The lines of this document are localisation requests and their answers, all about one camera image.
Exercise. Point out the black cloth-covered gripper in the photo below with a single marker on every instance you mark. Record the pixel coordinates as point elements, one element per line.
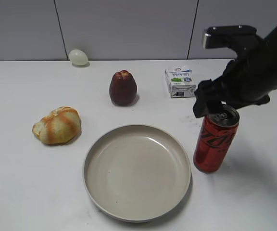
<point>247,82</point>

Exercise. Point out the red cola can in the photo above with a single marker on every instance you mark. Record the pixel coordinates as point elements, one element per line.
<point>216,135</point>

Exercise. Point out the beige round plate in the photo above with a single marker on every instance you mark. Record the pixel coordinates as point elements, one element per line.
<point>136,173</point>

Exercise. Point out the small white milk carton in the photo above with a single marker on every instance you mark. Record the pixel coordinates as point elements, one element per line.
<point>179,81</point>

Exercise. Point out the dark red wax apple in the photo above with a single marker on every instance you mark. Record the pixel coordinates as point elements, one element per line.
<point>123,88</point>

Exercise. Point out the pale white egg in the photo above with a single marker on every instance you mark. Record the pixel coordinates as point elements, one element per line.
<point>78,57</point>

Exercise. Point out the orange striped bread roll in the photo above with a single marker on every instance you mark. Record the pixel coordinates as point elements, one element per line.
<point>59,126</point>

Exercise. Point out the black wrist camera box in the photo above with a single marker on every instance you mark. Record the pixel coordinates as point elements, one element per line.
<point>239,36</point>

